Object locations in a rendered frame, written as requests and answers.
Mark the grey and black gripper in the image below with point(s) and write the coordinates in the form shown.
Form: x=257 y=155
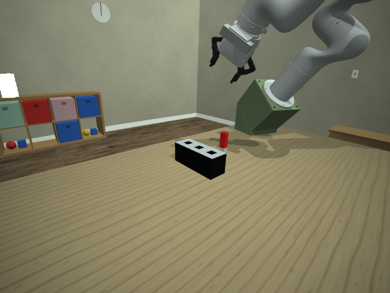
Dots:
x=234 y=55

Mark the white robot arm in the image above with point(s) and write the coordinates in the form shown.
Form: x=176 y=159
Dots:
x=341 y=32

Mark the red square pin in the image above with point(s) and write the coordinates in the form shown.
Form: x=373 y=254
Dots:
x=224 y=141

